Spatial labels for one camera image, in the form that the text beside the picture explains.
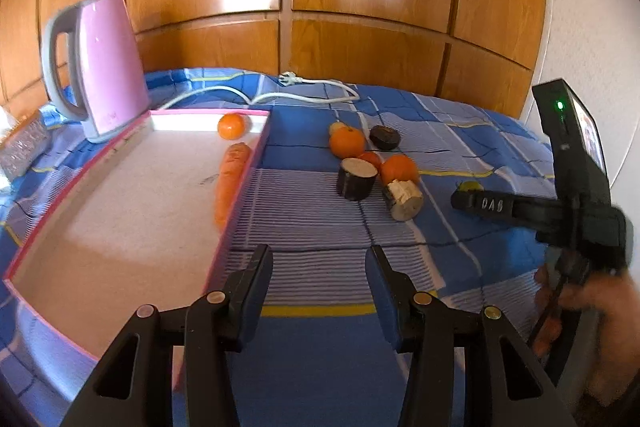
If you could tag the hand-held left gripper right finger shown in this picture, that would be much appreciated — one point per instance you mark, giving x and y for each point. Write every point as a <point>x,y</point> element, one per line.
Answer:
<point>378,289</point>

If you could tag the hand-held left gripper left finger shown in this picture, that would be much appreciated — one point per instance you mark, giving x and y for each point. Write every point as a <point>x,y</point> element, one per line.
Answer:
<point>261,279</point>

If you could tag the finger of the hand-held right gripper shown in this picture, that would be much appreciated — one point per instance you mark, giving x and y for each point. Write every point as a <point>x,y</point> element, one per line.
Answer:
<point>492,206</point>

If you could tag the green tomato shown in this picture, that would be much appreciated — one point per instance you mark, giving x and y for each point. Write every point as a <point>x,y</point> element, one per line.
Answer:
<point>470,186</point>

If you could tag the orange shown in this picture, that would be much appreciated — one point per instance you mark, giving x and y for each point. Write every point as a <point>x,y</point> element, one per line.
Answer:
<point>347,143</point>
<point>400,168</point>

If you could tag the small red tomato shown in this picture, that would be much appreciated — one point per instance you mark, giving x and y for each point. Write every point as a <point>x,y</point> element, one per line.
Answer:
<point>371,157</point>

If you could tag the white tray with pink rim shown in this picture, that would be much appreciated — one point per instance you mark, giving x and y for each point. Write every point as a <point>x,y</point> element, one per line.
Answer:
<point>125,217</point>

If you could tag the person's right hand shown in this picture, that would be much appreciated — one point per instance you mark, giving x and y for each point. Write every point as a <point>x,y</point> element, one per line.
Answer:
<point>612,317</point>

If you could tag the blue checked blanket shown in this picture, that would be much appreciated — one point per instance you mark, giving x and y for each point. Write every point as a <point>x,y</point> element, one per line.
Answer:
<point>310,217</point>

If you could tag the orange carrot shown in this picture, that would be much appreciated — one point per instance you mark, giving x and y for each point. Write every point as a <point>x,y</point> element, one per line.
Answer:
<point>229,182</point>

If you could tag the dark round fruit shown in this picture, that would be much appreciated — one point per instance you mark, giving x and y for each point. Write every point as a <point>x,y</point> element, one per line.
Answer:
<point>384,138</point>

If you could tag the small orange mandarin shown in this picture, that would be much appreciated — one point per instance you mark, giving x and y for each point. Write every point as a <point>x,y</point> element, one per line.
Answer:
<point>232,126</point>

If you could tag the small yellow fruit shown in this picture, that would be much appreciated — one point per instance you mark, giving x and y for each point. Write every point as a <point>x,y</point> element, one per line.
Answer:
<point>338,127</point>

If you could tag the pink electric kettle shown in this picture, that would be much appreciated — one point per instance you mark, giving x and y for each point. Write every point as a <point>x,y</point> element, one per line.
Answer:
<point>107,67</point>

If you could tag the silver glitter tissue box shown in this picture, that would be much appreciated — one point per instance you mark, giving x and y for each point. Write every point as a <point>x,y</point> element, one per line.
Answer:
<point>22,149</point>

